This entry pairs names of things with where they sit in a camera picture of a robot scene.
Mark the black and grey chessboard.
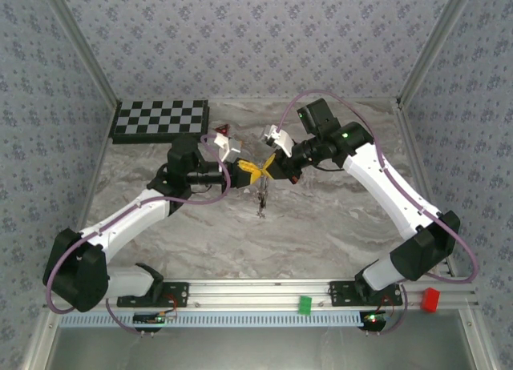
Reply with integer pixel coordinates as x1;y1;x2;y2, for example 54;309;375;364
108;99;211;146

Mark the small circuit board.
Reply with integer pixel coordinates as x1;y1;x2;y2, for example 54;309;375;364
360;310;388;332
131;312;168;333

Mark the grey metal front panel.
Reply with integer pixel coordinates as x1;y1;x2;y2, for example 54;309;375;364
43;324;488;370

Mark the small red block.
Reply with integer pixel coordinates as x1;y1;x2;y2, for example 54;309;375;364
421;288;441;313

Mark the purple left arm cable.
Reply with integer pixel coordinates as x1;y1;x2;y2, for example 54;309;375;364
44;134;232;315

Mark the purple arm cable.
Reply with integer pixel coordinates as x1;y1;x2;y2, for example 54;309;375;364
44;134;232;315
279;89;479;283

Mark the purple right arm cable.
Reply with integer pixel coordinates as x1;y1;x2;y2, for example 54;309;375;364
279;89;479;283

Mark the aluminium side rail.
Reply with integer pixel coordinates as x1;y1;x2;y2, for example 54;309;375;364
394;101;496;370
22;103;121;370

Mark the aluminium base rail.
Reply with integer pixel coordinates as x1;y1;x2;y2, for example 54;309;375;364
162;279;480;310

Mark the aluminium frame post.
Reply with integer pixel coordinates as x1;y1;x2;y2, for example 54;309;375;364
396;0;478;109
38;0;123;109

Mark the blue slotted cable duct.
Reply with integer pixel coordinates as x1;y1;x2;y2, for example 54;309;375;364
59;309;368;329

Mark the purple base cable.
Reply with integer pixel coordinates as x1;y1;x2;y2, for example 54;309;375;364
106;300;156;337
365;289;409;336

